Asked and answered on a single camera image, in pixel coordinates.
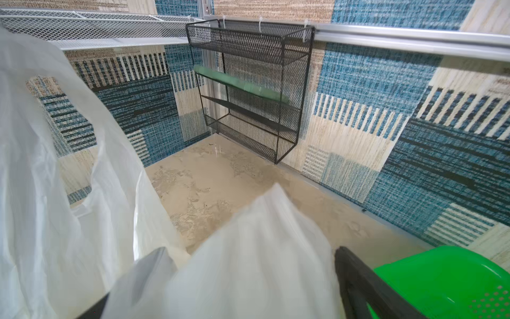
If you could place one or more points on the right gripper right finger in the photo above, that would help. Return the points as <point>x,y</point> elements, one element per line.
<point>363,292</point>

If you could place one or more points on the green board on shelf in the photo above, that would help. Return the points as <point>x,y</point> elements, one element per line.
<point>248,87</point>

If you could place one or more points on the white wire mesh tray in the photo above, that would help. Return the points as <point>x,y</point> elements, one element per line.
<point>83,30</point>

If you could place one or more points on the green plastic basket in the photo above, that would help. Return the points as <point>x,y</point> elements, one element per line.
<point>450,282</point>

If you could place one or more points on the white plastic bag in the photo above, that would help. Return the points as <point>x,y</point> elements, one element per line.
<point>119,244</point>

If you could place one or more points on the black wire mesh shelf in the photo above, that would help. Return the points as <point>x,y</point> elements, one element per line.
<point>262,78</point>

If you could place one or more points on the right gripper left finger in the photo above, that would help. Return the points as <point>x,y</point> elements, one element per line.
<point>95,311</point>

